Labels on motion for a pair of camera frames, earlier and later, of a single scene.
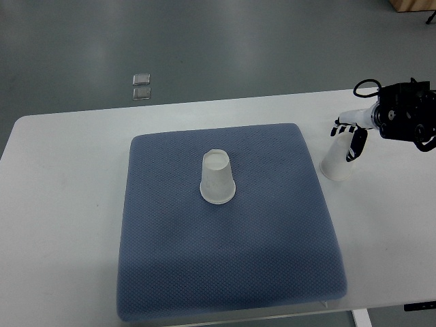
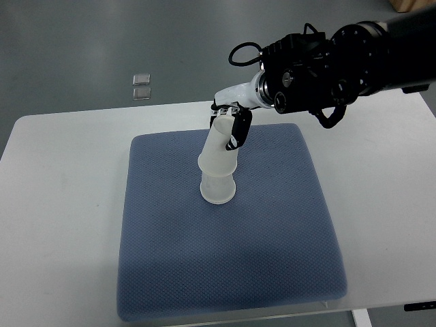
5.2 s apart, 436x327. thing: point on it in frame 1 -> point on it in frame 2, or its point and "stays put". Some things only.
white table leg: [362, 318] stays put
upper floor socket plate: [141, 79] stays put
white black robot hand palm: [362, 119] -> [245, 94]
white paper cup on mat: [217, 185] stays put
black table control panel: [413, 306] stays put
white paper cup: [334, 165] -> [215, 159]
